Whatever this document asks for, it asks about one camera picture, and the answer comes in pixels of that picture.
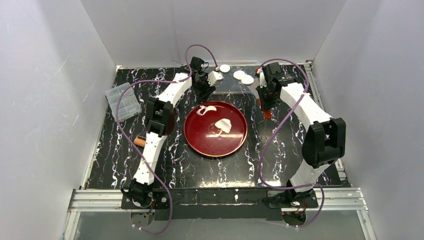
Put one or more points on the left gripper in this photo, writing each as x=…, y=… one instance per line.
x=204, y=87

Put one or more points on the wooden dough roller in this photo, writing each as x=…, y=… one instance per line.
x=140, y=141

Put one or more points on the aluminium frame rail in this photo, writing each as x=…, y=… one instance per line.
x=96, y=200

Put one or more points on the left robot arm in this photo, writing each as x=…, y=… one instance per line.
x=160, y=121

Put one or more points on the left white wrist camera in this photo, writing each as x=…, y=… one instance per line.
x=213, y=77

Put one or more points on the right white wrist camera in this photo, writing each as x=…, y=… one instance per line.
x=261, y=77

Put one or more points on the white dough ball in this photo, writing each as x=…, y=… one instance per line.
x=224, y=125

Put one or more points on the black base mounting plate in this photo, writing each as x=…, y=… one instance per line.
x=213, y=203

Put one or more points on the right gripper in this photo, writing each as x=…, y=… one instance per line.
x=267, y=102

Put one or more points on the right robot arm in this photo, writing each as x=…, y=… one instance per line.
x=325, y=139

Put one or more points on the round red tray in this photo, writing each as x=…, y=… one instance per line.
x=206, y=139

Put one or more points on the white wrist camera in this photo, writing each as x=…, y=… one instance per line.
x=261, y=77
x=213, y=77

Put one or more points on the cut round dumpling wrapper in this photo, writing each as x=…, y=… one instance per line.
x=247, y=80

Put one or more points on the clear plastic tray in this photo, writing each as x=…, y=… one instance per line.
x=230, y=85

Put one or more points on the flat white dumpling wrapper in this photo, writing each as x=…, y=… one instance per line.
x=224, y=68
x=239, y=74

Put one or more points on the white dough scrap strip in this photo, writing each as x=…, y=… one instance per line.
x=203, y=109

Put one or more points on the clear compartment screw box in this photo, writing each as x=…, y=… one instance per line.
x=128, y=106

